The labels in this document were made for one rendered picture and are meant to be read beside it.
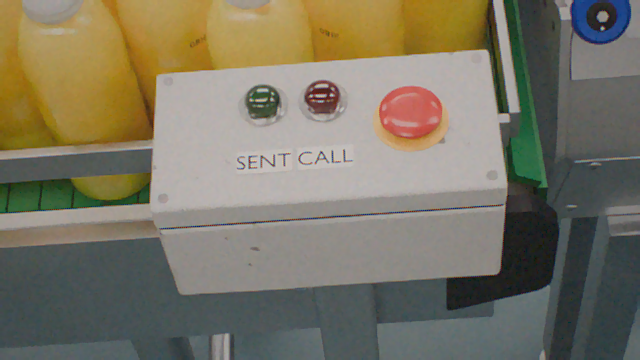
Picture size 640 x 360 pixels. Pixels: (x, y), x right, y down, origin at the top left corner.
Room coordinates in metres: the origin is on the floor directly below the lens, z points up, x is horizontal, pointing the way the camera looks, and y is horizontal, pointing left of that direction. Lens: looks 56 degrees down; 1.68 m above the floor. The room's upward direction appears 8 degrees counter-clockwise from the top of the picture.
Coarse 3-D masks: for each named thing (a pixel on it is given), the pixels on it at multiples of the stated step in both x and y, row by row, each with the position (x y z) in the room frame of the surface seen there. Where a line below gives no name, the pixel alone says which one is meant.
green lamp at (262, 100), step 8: (256, 88) 0.46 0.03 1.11; (264, 88) 0.46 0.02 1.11; (272, 88) 0.46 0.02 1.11; (248, 96) 0.45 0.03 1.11; (256, 96) 0.45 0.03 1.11; (264, 96) 0.45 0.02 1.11; (272, 96) 0.45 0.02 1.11; (248, 104) 0.45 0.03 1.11; (256, 104) 0.45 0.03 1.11; (264, 104) 0.45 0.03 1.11; (272, 104) 0.45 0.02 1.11; (280, 104) 0.45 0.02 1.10; (248, 112) 0.45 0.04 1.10; (256, 112) 0.44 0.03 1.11; (264, 112) 0.44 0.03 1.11; (272, 112) 0.44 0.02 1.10
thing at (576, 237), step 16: (560, 224) 0.79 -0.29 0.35; (576, 224) 0.75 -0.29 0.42; (592, 224) 0.74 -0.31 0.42; (560, 240) 0.78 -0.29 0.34; (576, 240) 0.75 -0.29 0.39; (592, 240) 0.74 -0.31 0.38; (560, 256) 0.77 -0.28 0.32; (576, 256) 0.75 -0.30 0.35; (560, 272) 0.76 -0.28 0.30; (576, 272) 0.74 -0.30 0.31; (560, 288) 0.75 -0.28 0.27; (576, 288) 0.74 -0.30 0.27; (560, 304) 0.75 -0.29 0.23; (576, 304) 0.74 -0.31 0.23; (560, 320) 0.75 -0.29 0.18; (576, 320) 0.74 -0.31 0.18; (544, 336) 0.78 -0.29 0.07; (560, 336) 0.75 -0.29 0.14; (544, 352) 0.78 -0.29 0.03; (560, 352) 0.74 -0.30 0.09
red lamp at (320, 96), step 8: (320, 80) 0.46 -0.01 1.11; (328, 80) 0.46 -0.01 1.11; (312, 88) 0.45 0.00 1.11; (320, 88) 0.45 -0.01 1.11; (328, 88) 0.45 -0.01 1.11; (336, 88) 0.45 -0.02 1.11; (304, 96) 0.45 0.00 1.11; (312, 96) 0.45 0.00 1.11; (320, 96) 0.45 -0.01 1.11; (328, 96) 0.44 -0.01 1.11; (336, 96) 0.45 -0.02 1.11; (312, 104) 0.44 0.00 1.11; (320, 104) 0.44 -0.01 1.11; (328, 104) 0.44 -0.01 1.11; (336, 104) 0.44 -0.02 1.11; (320, 112) 0.44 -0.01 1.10
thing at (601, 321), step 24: (600, 216) 0.64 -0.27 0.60; (624, 216) 0.63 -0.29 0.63; (600, 240) 0.63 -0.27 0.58; (624, 240) 0.61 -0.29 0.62; (600, 264) 0.62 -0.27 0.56; (624, 264) 0.60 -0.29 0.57; (600, 288) 0.61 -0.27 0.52; (624, 288) 0.60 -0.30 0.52; (600, 312) 0.61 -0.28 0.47; (624, 312) 0.60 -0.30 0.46; (576, 336) 0.64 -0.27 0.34; (600, 336) 0.61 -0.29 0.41; (624, 336) 0.60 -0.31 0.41
